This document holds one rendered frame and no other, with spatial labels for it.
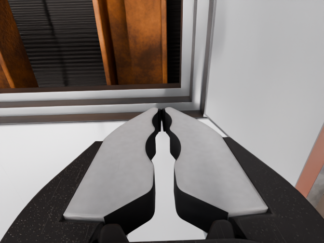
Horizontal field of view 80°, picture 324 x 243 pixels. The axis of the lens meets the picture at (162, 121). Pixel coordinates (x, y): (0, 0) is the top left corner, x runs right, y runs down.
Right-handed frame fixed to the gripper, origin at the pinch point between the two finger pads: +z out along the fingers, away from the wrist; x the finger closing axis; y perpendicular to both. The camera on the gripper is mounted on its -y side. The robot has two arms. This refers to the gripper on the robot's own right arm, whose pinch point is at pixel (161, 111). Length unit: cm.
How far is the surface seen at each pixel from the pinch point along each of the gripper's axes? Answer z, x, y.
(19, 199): 0.7, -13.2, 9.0
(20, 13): 30.9, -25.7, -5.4
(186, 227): 0.7, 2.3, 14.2
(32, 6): 30.9, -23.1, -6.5
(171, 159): 0.8, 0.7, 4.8
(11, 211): 0.7, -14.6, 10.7
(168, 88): 3.2, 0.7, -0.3
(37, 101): 3.0, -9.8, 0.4
